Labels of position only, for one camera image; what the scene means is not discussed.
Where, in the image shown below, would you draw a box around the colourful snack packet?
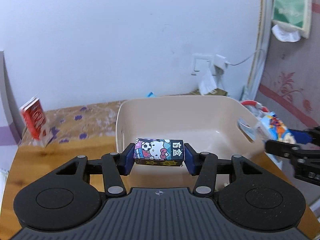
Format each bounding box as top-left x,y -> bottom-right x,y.
237,112 -> 298,145

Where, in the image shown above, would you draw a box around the white charger cable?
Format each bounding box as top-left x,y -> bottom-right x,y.
224,48 -> 263,67

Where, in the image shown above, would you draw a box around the floral patterned cloth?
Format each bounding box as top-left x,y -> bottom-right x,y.
19,101 -> 123,151

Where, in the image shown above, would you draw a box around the green hanging tissue pack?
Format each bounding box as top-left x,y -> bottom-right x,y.
272,0 -> 312,43

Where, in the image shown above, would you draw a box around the beige plastic storage bin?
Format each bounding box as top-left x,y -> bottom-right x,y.
115,95 -> 269,190

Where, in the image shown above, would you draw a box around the red milk carton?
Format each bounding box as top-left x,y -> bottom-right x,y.
20,96 -> 53,147

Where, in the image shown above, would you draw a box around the Hello Kitty blind box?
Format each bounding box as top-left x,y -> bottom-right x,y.
134,138 -> 184,166

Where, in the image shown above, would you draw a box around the red white headphones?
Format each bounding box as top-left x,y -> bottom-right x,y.
241,100 -> 270,113

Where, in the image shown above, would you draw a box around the white wall socket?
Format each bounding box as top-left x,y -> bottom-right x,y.
191,54 -> 213,76

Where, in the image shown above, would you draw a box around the white purple board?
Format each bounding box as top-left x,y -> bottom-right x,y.
0,51 -> 21,171

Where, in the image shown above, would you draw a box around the white bed headboard frame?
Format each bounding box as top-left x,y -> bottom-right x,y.
246,0 -> 273,99

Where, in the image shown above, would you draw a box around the white charger plug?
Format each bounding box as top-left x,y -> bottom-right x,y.
213,54 -> 228,70

